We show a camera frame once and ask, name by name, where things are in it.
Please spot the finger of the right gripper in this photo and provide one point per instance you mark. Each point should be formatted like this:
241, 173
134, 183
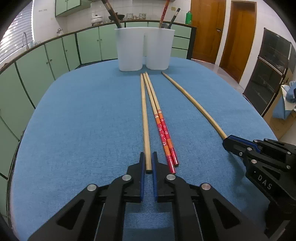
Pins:
245, 142
240, 149

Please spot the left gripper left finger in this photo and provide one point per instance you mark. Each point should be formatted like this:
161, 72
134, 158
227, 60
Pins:
141, 176

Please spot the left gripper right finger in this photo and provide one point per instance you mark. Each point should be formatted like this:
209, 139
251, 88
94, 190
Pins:
154, 175

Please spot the plain wooden chopstick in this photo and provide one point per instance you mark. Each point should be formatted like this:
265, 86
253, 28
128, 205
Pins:
213, 123
147, 150

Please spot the green lower kitchen cabinets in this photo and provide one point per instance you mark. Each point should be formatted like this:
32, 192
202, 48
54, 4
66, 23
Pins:
25, 79

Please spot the green kitchen cabinets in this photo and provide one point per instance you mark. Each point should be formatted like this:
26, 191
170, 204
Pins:
25, 79
68, 7

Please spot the green upper kitchen cabinets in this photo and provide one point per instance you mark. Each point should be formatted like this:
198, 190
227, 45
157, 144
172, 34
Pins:
68, 7

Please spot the blue table cloth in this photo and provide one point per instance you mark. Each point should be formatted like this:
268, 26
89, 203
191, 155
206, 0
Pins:
87, 128

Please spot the black oven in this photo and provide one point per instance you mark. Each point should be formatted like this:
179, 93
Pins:
275, 66

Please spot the wooden door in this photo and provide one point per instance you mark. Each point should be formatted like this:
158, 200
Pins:
239, 40
208, 18

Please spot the white double utensil holder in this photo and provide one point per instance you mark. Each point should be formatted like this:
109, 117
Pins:
139, 46

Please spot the black chopstick in holder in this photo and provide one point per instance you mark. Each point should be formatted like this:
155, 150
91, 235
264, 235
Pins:
173, 18

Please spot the green bottle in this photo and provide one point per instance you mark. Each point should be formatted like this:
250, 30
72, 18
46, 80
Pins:
188, 19

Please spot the white pot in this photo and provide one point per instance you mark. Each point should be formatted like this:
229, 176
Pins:
96, 20

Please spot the red chopstick in holder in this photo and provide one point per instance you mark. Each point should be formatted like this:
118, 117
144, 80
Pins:
164, 13

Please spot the dark brown chopstick in holder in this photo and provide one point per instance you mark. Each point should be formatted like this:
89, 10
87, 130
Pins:
112, 13

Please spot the chrome sink faucet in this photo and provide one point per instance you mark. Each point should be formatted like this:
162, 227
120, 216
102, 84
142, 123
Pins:
25, 41

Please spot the window blinds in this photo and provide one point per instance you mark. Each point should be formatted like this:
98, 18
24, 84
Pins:
11, 44

